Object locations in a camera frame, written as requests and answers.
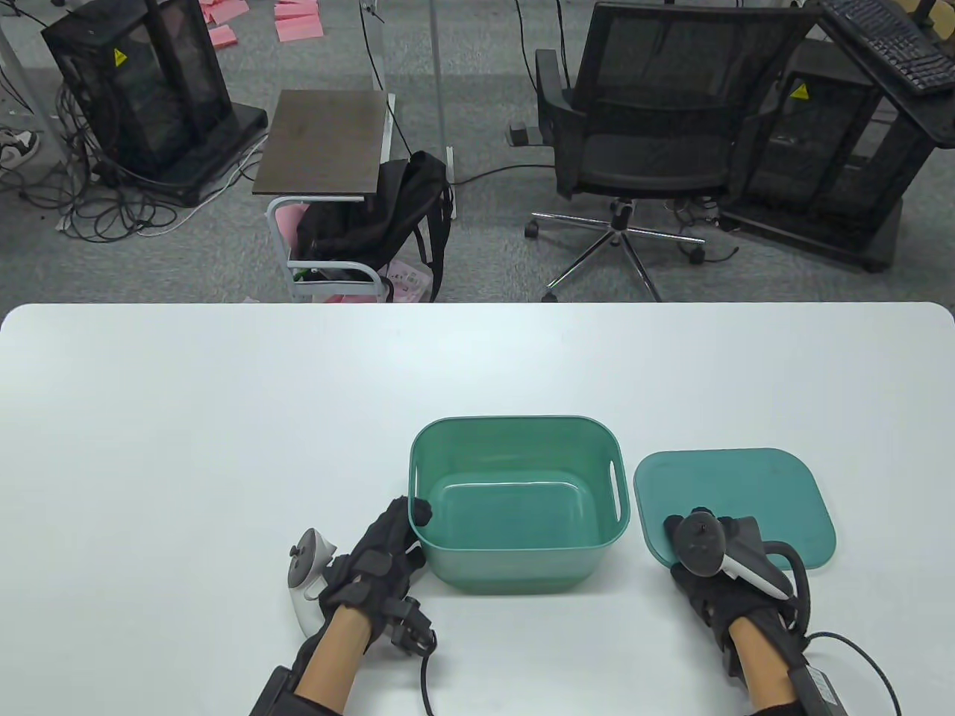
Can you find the person's left hand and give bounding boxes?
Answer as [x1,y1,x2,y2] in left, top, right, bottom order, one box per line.
[320,496,434,650]

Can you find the person's right hand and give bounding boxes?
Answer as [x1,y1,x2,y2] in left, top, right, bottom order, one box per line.
[663,512,804,676]

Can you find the translucent green box lid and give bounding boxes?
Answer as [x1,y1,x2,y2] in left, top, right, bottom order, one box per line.
[633,447,837,572]

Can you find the green plastic storage box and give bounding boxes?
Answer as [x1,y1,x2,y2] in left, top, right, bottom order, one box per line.
[409,415,633,596]

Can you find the person's right forearm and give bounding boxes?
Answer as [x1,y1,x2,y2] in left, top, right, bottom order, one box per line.
[727,615,801,711]

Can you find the person's left forearm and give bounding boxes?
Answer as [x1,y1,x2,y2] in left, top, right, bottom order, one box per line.
[295,606,373,706]

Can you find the grey and white hand controller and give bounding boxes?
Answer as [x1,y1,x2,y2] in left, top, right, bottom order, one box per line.
[287,527,339,639]
[674,509,811,621]

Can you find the black wrist pack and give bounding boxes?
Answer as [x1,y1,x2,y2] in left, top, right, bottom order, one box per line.
[250,665,345,716]
[783,662,845,716]

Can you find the pink printed packet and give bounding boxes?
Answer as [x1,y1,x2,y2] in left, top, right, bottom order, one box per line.
[379,261,433,304]

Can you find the pink bag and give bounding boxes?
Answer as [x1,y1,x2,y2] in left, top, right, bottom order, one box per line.
[274,204,308,262]

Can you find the black backpack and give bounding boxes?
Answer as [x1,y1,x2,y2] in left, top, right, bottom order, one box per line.
[296,151,454,303]

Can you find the brown top white side table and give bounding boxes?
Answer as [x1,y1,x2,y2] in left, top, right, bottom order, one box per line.
[252,90,397,305]

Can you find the black mesh computer cabinet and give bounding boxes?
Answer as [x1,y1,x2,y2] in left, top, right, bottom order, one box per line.
[41,0,269,208]
[720,37,955,272]

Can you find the black mesh office chair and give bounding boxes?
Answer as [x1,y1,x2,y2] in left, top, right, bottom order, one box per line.
[535,1,821,303]

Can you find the scattered pink paper sheets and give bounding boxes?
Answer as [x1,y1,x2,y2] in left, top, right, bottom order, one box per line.
[200,0,326,51]

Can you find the black keyboard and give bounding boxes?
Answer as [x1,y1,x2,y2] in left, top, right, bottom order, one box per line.
[821,0,955,95]

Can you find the tangle of floor cables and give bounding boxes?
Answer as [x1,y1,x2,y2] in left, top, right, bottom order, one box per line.
[19,75,263,242]

